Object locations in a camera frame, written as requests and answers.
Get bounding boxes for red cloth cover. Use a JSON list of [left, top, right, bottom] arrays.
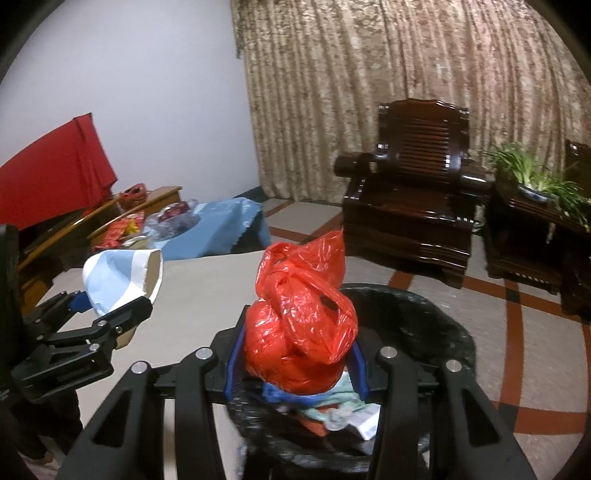
[[0, 113, 117, 230]]

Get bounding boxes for glass fruit bowl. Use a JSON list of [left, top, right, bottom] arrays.
[[143, 199, 200, 241]]

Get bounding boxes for red basket on cabinet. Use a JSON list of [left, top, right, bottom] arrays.
[[118, 183, 148, 211]]

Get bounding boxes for blue tablecloth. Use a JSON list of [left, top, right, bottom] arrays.
[[146, 197, 271, 261]]

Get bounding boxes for beige table cover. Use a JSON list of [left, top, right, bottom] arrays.
[[41, 251, 263, 479]]

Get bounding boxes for dark wooden side table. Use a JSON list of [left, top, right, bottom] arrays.
[[482, 138, 591, 319]]

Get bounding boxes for red plastic bag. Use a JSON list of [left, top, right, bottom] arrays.
[[243, 230, 359, 395]]

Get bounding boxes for white cardboard box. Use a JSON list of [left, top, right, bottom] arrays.
[[348, 403, 381, 441]]

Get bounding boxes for dark wooden armchair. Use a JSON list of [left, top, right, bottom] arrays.
[[334, 98, 491, 288]]

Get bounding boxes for black trash bin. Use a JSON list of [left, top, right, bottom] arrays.
[[228, 284, 476, 479]]

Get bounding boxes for red snack packages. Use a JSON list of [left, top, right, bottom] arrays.
[[93, 211, 144, 252]]

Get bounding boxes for blue plastic bag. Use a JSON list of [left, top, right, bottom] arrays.
[[262, 383, 327, 408]]

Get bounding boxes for patterned beige curtain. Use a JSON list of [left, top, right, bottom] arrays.
[[230, 1, 590, 202]]

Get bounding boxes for green potted plant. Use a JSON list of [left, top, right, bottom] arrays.
[[486, 143, 590, 231]]

